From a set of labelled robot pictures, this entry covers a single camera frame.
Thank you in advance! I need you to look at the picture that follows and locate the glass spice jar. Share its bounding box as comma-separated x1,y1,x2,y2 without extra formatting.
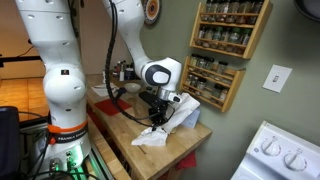
196,26,206,46
228,0,240,24
204,57,215,74
205,0,214,22
212,83,225,99
213,27,224,50
217,60,229,76
229,28,242,53
240,29,253,54
189,54,200,72
251,0,264,25
196,77,208,93

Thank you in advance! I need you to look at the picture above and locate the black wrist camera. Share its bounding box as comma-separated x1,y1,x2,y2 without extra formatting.
138,90,160,108

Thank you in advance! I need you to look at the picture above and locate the white stove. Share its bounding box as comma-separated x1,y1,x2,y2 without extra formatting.
230,120,320,180

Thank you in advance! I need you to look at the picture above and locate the white stove knob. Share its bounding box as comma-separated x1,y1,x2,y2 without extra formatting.
283,152,308,173
260,138,283,157

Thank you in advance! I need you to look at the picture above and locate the patterned decorative wall plate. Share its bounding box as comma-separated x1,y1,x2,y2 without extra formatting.
143,0,162,26

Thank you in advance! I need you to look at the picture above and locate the white ceramic bowl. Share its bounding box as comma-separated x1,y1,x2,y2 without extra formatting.
123,82,142,94

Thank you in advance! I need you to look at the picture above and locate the dark labelled jar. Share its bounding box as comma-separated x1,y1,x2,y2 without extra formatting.
124,66,135,81

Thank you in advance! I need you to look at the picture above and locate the black hanging pan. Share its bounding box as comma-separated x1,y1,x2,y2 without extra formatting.
293,0,320,24

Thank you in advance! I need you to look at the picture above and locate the blue tissue box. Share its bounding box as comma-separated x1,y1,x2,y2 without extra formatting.
181,107,201,130

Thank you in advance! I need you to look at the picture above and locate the wooden spoon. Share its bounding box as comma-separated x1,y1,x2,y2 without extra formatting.
127,97,142,118

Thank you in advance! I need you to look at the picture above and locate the white light switch plate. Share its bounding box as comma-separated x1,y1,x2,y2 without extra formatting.
262,64,293,94

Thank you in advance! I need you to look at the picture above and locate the red hanging cloth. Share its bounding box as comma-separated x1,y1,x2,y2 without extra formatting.
175,150,198,172

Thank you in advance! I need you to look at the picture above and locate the black equipment box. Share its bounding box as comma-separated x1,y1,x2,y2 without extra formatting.
0,105,21,178

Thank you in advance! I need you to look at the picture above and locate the black-handled kitchen utensil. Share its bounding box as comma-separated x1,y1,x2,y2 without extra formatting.
113,87,128,105

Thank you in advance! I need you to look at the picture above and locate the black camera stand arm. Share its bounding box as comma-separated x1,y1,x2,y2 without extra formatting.
0,55,43,68

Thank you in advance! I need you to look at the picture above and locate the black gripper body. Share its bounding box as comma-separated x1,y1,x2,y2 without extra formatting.
148,98,170,119

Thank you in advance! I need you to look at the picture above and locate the red cutting mat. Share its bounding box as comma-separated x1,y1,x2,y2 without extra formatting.
93,98,133,117

